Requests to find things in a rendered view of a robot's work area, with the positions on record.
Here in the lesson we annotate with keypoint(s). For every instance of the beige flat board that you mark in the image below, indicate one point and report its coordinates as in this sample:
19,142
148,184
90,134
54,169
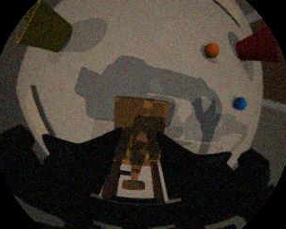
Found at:
230,8

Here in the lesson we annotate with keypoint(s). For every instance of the blue ball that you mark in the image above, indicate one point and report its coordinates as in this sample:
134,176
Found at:
240,104

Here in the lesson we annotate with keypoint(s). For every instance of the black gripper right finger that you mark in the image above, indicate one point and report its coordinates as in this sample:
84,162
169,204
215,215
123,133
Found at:
181,167

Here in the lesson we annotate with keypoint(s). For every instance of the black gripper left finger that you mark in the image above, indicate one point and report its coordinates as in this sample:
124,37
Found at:
92,158

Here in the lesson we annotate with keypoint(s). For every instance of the orange ball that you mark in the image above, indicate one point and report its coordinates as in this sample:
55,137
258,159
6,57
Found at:
211,50

